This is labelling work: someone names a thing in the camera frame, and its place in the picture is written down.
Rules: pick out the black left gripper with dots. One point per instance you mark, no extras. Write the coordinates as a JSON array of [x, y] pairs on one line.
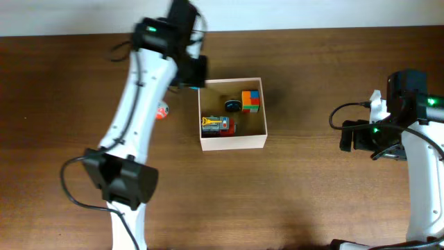
[[196, 77]]

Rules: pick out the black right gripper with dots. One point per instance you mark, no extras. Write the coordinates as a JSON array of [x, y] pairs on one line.
[[345, 135]]

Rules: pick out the small black round container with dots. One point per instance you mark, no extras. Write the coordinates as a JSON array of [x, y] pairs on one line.
[[233, 106]]

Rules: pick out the red grey toy fire truck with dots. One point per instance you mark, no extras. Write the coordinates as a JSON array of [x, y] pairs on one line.
[[218, 127]]

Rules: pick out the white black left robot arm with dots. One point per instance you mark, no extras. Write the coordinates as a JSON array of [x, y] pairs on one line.
[[164, 52]]

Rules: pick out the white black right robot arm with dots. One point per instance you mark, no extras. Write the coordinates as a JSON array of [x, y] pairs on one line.
[[407, 125]]

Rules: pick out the pink grey toy ball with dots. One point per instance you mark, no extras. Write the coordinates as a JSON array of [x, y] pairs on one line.
[[162, 110]]

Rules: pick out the multicoloured puzzle cube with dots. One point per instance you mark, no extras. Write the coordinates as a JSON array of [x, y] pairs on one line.
[[250, 101]]

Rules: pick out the pink cardboard box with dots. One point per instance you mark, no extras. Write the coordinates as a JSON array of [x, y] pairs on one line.
[[251, 131]]

